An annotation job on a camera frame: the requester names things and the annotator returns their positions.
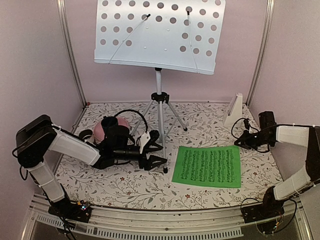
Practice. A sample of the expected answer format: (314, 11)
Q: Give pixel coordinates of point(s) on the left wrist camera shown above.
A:
(152, 135)

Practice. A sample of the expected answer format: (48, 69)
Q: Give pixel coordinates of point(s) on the white paper cup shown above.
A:
(87, 135)

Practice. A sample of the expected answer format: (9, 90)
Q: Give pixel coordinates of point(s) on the dark blue mug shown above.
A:
(108, 122)

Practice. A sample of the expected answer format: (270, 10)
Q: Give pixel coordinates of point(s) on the pink plate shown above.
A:
(98, 132)

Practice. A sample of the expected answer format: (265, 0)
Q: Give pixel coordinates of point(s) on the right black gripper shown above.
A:
(244, 141)

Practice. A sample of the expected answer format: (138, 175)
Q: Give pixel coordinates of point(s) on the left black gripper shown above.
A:
(148, 163)

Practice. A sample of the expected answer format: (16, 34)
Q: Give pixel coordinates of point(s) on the aluminium front rail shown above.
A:
(109, 223)

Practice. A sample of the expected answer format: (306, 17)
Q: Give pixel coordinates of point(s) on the right aluminium frame post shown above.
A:
(268, 18)

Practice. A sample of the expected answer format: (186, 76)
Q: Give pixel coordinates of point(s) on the white metronome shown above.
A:
(234, 110)

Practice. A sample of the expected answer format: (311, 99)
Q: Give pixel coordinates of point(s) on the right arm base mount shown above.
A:
(261, 211)

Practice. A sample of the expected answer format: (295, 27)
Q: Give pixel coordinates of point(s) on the left aluminium frame post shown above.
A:
(70, 52)

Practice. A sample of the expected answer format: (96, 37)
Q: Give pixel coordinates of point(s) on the green sheet music page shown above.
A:
(217, 167)

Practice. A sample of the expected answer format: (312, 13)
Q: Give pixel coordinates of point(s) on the aluminium frame post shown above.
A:
(268, 18)
(70, 52)

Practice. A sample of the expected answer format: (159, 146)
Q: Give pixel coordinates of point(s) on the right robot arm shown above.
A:
(301, 146)

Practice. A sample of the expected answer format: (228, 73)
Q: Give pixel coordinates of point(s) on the white perforated music stand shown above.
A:
(181, 35)

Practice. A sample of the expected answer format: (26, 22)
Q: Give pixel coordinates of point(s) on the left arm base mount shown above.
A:
(70, 211)

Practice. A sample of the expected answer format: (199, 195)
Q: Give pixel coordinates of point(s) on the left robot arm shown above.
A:
(42, 137)

